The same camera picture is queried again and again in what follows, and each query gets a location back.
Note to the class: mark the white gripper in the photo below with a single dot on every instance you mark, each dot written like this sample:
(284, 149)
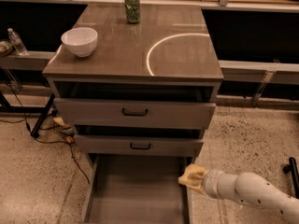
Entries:
(209, 181)

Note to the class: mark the yellow sponge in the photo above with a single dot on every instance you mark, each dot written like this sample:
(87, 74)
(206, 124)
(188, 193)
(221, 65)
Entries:
(193, 178)

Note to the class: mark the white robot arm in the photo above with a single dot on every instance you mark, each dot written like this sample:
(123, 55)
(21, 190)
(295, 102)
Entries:
(251, 190)

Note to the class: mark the middle grey drawer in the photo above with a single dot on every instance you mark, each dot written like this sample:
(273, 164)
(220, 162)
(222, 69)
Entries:
(139, 145)

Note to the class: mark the bottom open grey drawer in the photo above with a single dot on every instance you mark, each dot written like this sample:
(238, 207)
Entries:
(127, 189)

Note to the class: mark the grey drawer cabinet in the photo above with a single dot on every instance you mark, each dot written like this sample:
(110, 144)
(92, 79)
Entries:
(167, 57)

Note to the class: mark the top grey drawer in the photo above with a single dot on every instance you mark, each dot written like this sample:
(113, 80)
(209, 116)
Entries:
(137, 114)

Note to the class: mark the black chair base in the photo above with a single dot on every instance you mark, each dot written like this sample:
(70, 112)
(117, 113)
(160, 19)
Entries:
(291, 168)

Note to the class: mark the black metal stand leg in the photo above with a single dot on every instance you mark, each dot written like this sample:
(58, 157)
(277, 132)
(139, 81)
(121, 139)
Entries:
(34, 133)

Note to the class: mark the white bowl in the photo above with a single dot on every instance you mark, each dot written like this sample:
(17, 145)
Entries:
(80, 41)

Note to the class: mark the green soda can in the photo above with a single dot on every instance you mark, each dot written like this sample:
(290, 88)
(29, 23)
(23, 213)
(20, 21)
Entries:
(132, 9)

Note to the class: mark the clear plastic water bottle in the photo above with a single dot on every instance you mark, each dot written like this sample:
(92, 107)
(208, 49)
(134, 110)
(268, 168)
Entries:
(16, 42)

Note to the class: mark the small dish on ledge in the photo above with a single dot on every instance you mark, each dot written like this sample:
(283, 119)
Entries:
(5, 48)

